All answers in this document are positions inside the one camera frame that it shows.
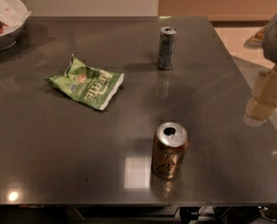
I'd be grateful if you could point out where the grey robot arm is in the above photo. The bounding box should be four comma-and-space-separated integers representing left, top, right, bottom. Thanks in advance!
244, 13, 277, 127

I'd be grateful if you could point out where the orange soda can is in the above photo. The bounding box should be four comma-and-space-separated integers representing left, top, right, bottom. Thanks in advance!
151, 122, 188, 179

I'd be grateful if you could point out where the tall silver slim can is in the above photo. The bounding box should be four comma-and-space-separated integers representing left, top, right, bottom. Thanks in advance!
158, 26, 177, 70

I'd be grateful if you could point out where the white bowl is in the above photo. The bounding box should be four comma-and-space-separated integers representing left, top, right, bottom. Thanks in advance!
0, 0, 32, 52

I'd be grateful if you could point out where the green jalapeno chip bag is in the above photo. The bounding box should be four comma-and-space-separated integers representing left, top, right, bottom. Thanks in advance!
46, 55, 124, 111

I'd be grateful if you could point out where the white paper napkin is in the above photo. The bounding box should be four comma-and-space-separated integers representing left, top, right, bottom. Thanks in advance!
0, 0, 31, 26

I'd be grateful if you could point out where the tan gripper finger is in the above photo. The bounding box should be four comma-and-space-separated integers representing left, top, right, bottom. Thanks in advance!
245, 64, 277, 122

